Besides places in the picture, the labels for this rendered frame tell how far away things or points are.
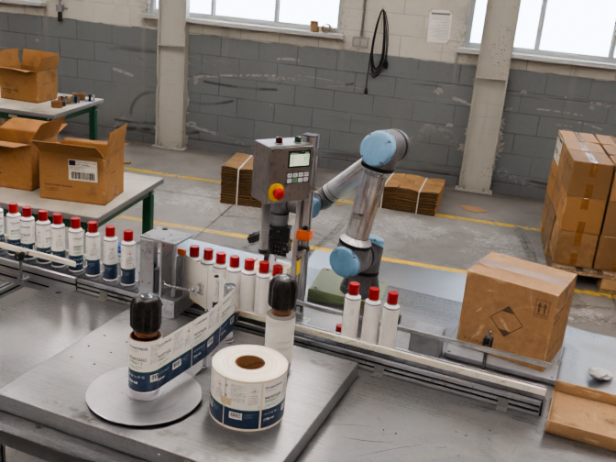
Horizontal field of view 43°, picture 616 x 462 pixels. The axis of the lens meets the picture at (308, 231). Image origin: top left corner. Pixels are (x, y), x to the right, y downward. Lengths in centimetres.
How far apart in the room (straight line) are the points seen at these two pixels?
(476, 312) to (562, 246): 317
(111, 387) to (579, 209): 410
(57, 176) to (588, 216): 351
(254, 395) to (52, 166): 234
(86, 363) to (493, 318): 128
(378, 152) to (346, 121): 535
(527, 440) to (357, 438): 48
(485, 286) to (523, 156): 536
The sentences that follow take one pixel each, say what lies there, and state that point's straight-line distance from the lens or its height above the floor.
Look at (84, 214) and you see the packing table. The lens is 393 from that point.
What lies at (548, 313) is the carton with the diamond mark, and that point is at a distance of 259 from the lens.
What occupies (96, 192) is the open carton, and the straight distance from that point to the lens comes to 406.
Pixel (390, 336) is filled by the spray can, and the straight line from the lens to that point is 249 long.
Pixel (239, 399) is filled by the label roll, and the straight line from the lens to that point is 204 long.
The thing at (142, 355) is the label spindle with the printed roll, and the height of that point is 103.
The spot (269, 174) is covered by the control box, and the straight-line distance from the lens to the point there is 248.
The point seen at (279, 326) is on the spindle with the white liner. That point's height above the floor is 104.
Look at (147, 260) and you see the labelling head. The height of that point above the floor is 106.
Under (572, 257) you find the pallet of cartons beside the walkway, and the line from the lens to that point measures 583.
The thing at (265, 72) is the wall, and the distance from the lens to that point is 812.
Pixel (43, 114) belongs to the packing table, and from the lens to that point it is 618.
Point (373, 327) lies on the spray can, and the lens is 250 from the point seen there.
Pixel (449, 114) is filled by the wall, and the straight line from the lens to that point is 786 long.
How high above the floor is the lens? 204
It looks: 19 degrees down
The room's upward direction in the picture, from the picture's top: 5 degrees clockwise
